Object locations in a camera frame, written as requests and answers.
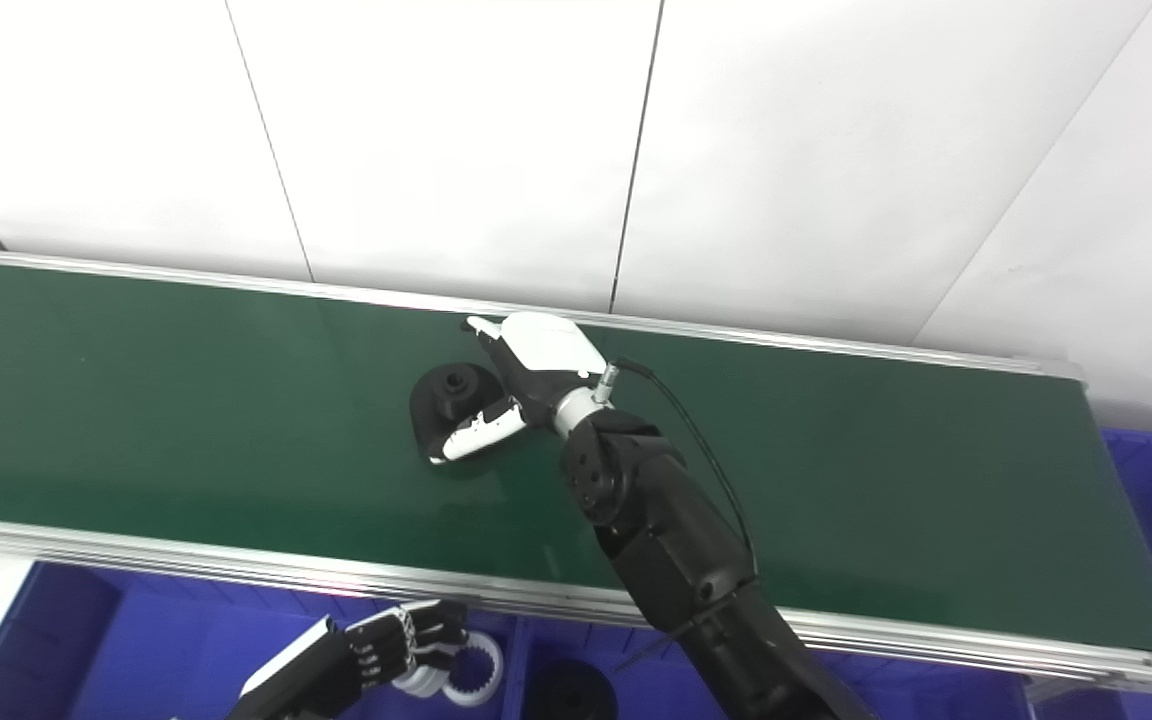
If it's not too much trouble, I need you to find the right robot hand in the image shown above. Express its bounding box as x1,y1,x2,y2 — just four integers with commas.
430,311,609,464

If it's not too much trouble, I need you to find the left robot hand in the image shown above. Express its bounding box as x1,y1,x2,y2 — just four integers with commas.
226,599,472,720

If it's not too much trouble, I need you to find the black flanged hub part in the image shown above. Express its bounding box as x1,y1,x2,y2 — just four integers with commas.
524,659,619,720
409,363,529,467

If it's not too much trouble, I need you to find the green conveyor belt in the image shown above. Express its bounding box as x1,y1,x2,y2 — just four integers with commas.
0,245,1152,698

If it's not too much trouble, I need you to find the white ring gear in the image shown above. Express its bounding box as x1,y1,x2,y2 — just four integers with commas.
441,640,507,708
391,640,459,698

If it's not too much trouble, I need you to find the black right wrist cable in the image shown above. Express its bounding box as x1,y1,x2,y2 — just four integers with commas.
594,358,763,673

